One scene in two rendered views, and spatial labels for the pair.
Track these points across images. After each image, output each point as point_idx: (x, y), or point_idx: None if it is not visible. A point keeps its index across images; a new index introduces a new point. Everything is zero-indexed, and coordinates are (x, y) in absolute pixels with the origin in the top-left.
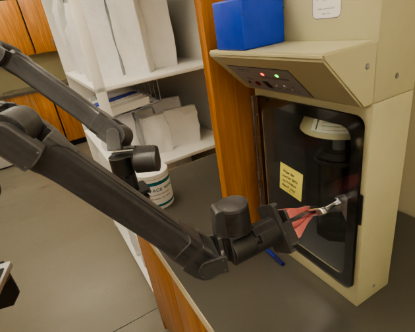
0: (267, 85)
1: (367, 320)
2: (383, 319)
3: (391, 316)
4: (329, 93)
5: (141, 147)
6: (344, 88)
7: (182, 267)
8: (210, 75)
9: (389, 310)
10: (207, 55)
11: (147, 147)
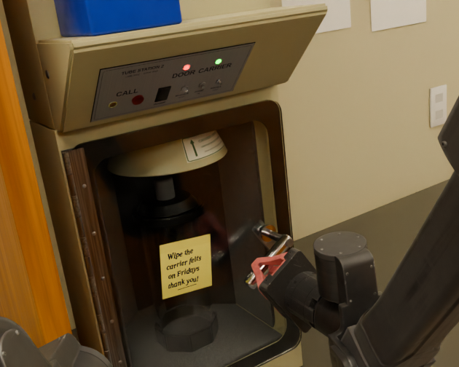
0: (162, 95)
1: (323, 360)
2: (319, 348)
3: (315, 342)
4: (269, 71)
5: (59, 359)
6: (302, 53)
7: (430, 361)
8: (21, 114)
9: (306, 342)
10: (6, 66)
11: (65, 349)
